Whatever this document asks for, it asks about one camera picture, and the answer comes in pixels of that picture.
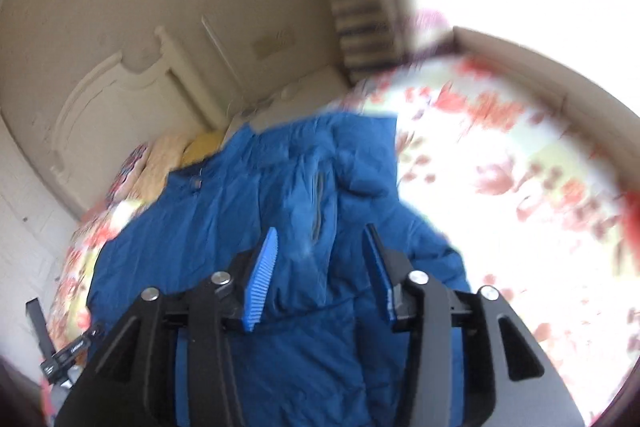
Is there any patterned pillow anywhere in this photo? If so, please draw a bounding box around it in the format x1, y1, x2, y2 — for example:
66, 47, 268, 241
106, 143, 152, 205

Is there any thin white rod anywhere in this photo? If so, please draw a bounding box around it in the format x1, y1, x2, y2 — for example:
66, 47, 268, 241
201, 16, 242, 94

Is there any wall socket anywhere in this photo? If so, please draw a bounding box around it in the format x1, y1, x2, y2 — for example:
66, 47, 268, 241
251, 31, 297, 58

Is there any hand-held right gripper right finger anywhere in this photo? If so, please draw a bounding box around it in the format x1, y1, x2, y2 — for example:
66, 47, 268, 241
363, 223, 587, 427

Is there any floral bed sheet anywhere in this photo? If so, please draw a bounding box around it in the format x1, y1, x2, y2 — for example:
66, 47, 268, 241
42, 54, 640, 427

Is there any blue quilted jacket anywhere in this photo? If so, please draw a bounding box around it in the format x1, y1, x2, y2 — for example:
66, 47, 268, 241
87, 112, 473, 427

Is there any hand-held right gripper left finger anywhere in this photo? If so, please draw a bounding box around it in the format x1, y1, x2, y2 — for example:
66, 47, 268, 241
54, 227, 279, 427

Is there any striped curtain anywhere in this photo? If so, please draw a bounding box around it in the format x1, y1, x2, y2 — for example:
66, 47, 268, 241
331, 0, 403, 84

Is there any white bed headboard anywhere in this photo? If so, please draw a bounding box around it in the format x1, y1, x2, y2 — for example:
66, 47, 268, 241
50, 26, 238, 219

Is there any white window sill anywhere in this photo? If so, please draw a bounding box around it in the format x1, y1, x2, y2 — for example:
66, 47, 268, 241
449, 26, 640, 130

